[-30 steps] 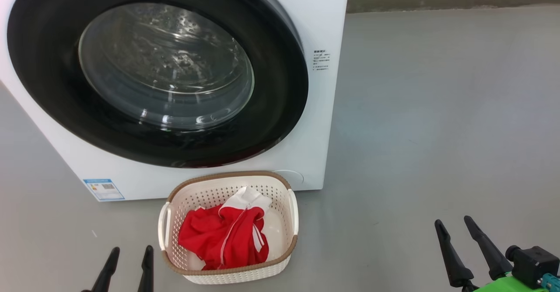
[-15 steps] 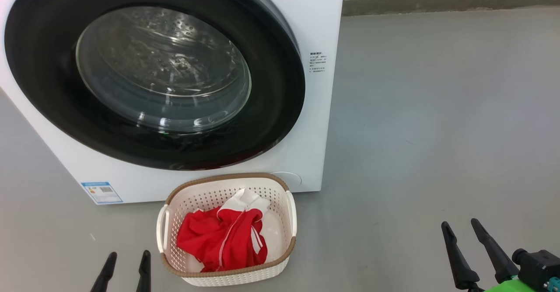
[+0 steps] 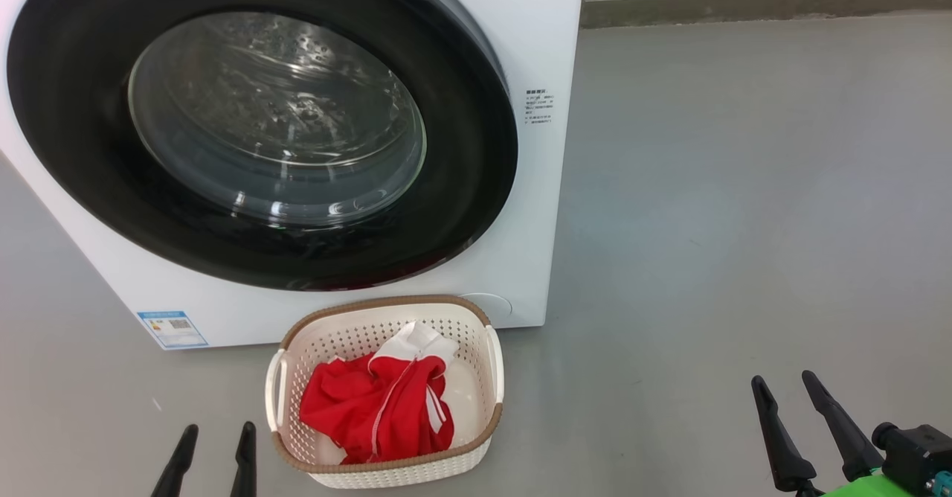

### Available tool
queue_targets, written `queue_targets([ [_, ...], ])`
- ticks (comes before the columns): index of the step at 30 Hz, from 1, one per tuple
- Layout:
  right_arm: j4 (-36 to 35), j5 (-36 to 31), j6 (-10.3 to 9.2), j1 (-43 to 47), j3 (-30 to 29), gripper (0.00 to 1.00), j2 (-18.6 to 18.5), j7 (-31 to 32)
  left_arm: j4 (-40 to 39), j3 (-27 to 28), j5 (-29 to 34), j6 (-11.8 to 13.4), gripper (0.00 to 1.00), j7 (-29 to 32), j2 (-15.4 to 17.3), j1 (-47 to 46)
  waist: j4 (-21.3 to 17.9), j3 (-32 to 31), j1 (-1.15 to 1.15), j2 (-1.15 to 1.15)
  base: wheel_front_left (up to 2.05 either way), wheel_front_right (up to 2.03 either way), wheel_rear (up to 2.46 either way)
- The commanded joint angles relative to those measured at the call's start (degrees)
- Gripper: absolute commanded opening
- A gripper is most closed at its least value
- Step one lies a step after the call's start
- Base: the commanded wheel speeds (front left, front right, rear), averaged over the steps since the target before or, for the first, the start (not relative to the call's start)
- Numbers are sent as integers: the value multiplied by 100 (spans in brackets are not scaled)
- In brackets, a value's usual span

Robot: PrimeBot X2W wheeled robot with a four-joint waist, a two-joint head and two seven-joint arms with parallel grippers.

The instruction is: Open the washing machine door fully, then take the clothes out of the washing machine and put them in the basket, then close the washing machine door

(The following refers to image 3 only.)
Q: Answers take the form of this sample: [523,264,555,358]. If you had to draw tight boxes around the black round glass washer door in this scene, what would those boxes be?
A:
[7,0,519,292]

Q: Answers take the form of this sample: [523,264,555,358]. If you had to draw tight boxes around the red and white garment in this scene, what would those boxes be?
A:
[298,321,460,466]

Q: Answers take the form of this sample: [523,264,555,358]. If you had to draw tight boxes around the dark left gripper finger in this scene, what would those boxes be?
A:
[229,420,258,497]
[150,423,200,497]

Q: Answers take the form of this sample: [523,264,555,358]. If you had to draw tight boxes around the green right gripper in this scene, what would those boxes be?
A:
[750,369,917,497]

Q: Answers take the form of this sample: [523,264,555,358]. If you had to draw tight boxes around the cream laundry basket brown rim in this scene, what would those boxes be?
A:
[265,295,506,490]

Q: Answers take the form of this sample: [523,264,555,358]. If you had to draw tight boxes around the black text warning label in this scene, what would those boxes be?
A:
[524,89,556,126]

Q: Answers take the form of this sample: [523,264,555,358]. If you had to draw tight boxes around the round white filter cover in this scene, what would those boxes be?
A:
[460,292,514,321]

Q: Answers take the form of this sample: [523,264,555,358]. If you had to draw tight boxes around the grey skirting board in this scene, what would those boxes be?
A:
[581,0,952,30]

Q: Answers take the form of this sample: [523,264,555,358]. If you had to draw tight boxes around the blue energy label sticker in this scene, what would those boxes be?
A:
[137,310,210,350]

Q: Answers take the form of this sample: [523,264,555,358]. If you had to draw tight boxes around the white front-load washing machine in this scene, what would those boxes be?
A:
[0,0,587,351]

